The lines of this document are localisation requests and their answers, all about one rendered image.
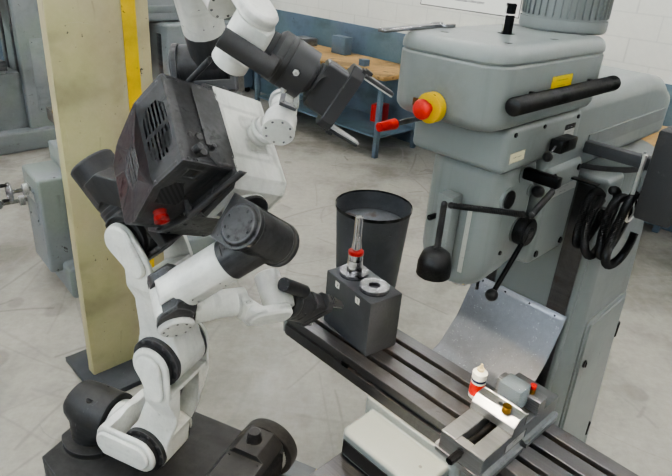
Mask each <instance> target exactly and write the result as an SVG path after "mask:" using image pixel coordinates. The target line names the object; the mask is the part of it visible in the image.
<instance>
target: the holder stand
mask: <svg viewBox="0 0 672 476"><path fill-rule="evenodd" d="M326 294H328V295H331V296H333V297H336V298H337V299H339V300H340V301H342V303H343V306H344V307H343V308H342V309H341V308H334V307H333V310H332V312H330V313H328V314H326V315H325V316H324V320H325V321H326V322H327V323H328V324H329V325H330V326H331V327H332V328H334V329H335V330H336V331H337V332H338V333H339V334H340V335H341V336H342V337H344V338H345V339H346V340H347V341H348V342H349V343H350V344H351V345H352V346H354V347H355V348H356V349H357V350H358V351H359V352H360V353H361V354H363V355H364V356H365V357H366V356H368V355H371V354H373V353H376V352H378V351H381V350H383V349H385V348H388V347H390V346H393V345H395V342H396V335H397V328H398V320H399V313H400V306H401V299H402V293H401V292H399V291H398V290H397V289H395V288H394V287H392V286H391V285H390V284H388V283H387V282H386V281H385V280H383V279H381V278H380V277H379V276H377V275H376V274H374V273H373V272H372V271H370V270H369V269H367V267H365V266H362V272H361V273H359V274H351V273H349V272H348V271H347V264H344V265H342V266H340V267H337V268H334V269H330V270H328V271H327V283H326Z"/></svg>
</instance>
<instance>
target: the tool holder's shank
mask: <svg viewBox="0 0 672 476"><path fill-rule="evenodd" d="M362 227H363V216H361V215H357V216H355V226H354V236H353V242H352V246H351V248H352V250H353V251H354V252H359V251H360V249H362V244H361V238H362Z"/></svg>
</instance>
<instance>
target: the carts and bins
mask: <svg viewBox="0 0 672 476"><path fill-rule="evenodd" d="M336 201H337V204H336V203H335V207H336V268H337V267H340V266H342V265H344V264H347V261H348V250H349V249H350V248H351V246H352V242H353V236H354V226H355V216H357V215H361V216H363V227H362V238H361V244H362V249H363V250H364V256H363V266H365V267H367V269H369V270H370V271H372V272H373V273H374V274H376V275H377V276H379V277H380V278H381V279H383V280H385V281H386V282H387V283H388V284H390V285H391V286H392V287H394V288H395V287H396V282H397V277H398V273H399V268H400V263H401V258H402V254H403V249H404V244H405V239H406V234H407V230H408V225H409V220H410V216H411V214H412V212H411V208H412V205H411V203H410V202H409V201H408V200H406V199H405V198H403V197H401V196H399V195H396V194H393V193H390V192H385V191H379V190H369V189H367V190H353V191H349V192H345V193H343V194H341V195H339V196H338V197H337V199H336ZM412 211H413V208H412Z"/></svg>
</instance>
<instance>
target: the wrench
mask: <svg viewBox="0 0 672 476"><path fill-rule="evenodd" d="M455 27H456V24H443V22H433V23H430V24H421V25H409V26H397V27H385V28H378V31H379V32H383V33H391V32H402V31H412V30H423V29H433V28H455Z"/></svg>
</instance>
